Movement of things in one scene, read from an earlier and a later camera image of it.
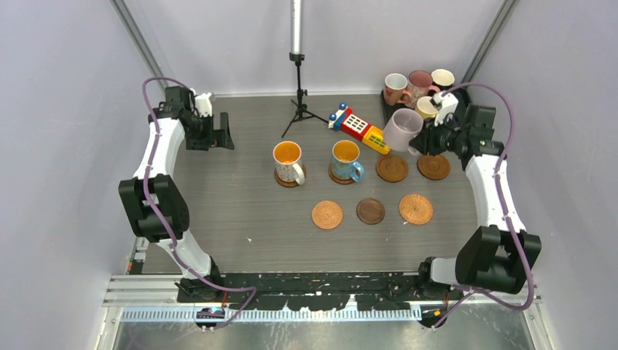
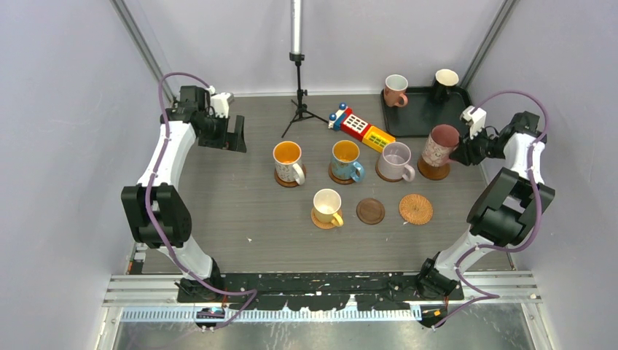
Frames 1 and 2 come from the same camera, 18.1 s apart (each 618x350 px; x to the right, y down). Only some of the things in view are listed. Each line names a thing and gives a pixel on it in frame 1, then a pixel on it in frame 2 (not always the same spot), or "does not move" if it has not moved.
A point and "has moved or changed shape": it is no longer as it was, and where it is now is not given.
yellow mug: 425,107 -> 326,205
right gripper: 425,142 -> 465,152
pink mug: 419,85 has moved or changed shape
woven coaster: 415,209 does not move
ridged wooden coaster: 435,168 does not move
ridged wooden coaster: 290,184 does not move
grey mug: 401,128 -> 393,162
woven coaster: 327,214 does not move
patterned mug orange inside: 287,156 does not move
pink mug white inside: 395,90 does not move
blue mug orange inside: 344,166 does not move
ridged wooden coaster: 339,180 does not move
